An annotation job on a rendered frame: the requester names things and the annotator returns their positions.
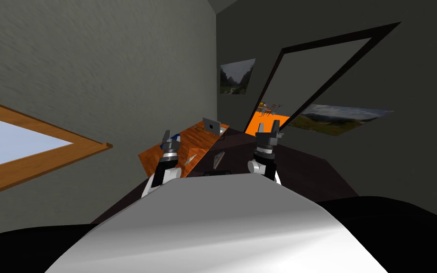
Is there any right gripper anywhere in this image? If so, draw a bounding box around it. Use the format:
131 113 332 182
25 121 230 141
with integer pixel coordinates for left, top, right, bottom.
255 119 285 147

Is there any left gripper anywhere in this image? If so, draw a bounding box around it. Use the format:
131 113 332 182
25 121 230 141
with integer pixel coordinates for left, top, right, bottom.
162 129 182 154

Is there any small table with chairs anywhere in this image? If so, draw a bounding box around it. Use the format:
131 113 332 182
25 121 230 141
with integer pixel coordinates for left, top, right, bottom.
256 101 282 117

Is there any orange-brown wooden desk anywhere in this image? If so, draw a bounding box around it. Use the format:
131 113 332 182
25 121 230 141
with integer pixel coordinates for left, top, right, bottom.
138 120 230 179

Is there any grey laptop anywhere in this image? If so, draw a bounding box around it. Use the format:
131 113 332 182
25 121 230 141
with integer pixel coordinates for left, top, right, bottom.
202 117 223 137

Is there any dark valley landscape picture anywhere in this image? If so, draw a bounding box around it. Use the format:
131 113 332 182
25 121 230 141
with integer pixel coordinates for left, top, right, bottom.
219 58 257 95

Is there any wide hills landscape picture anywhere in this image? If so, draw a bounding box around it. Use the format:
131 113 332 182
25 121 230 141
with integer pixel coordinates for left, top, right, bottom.
286 104 394 137

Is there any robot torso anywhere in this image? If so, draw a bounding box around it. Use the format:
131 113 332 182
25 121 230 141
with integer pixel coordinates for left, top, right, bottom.
46 170 388 273

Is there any window with wooden frame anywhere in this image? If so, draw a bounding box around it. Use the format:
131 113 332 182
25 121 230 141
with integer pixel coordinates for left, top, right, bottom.
0 94 113 201

